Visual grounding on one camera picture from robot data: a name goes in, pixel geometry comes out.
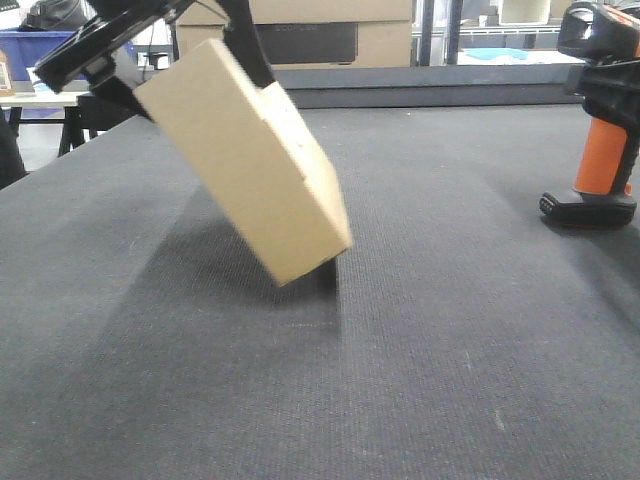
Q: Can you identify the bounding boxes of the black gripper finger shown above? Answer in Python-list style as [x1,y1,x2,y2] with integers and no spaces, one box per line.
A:
[565,63,639,120]

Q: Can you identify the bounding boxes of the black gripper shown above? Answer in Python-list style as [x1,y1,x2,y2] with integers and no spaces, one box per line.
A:
[35,0,275,120]

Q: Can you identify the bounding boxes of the orange black barcode scanner gun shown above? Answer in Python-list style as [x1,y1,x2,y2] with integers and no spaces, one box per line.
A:
[539,1,639,228]

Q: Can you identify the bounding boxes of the small cardboard package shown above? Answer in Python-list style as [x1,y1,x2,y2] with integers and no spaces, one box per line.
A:
[134,39,353,286]

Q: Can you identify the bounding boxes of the large cardboard box black print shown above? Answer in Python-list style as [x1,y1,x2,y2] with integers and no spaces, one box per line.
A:
[174,0,414,70]

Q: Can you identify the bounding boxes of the black bag in bin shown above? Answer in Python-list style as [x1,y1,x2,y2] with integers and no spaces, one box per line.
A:
[18,0,88,32]

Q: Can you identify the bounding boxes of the blue plastic bin background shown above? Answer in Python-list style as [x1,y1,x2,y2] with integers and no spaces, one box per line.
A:
[1,29,72,81]

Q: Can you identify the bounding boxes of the light blue tray background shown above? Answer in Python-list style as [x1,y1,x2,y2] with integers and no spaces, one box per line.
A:
[458,47,529,65]

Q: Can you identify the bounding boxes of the grey conveyor end rail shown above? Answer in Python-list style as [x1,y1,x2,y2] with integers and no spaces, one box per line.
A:
[276,64,582,109]

